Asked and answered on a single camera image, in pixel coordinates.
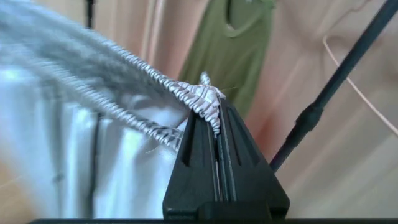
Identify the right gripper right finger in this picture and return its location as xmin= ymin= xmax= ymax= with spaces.
xmin=216 ymin=98 xmax=290 ymax=219

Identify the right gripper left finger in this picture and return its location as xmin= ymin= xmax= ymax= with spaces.
xmin=162 ymin=110 xmax=222 ymax=219

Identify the pale grey garment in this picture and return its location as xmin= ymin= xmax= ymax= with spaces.
xmin=0 ymin=0 xmax=227 ymax=219

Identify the green long-sleeved shirt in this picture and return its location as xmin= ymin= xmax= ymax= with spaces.
xmin=178 ymin=0 xmax=276 ymax=119

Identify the black clothes rack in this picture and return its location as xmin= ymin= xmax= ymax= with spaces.
xmin=84 ymin=0 xmax=398 ymax=174

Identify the pink clothes hanger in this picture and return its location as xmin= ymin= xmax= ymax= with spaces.
xmin=322 ymin=34 xmax=398 ymax=137

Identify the beige curtain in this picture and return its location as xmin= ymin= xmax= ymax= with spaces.
xmin=30 ymin=0 xmax=398 ymax=218

